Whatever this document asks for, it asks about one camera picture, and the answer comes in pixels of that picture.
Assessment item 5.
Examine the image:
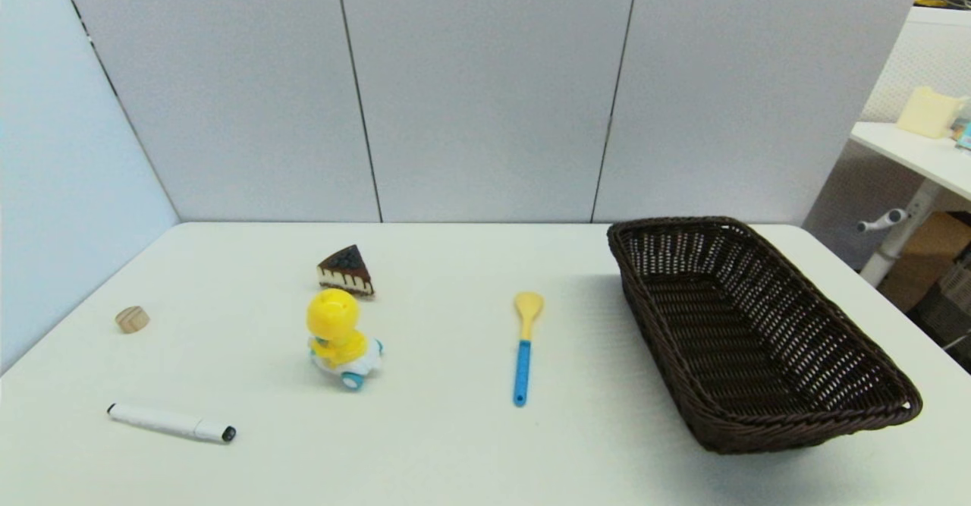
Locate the white marker with black cap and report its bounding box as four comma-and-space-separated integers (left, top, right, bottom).
107, 404, 237, 444

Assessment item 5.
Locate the chocolate cake slice toy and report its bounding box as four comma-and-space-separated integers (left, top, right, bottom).
317, 244, 376, 298

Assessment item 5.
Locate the yellow duck toy car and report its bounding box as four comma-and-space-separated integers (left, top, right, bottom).
306, 288, 385, 391

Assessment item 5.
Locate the dark brown wicker basket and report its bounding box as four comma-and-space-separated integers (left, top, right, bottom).
607, 216, 924, 455

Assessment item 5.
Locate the white table leg with crank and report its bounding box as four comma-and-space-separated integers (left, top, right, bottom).
857, 180, 945, 288

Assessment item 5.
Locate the white side table top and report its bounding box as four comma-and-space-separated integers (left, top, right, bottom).
850, 121, 971, 202

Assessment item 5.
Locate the brown cardboard box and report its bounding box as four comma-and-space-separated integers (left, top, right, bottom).
878, 210, 971, 313

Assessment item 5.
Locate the cream yellow box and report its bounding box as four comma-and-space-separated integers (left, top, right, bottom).
897, 86, 968, 140

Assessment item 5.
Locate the white perforated panel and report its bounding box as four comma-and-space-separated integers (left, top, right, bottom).
803, 7, 971, 272

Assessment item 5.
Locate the yellow spoon with blue handle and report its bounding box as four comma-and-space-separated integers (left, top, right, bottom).
513, 291, 545, 407

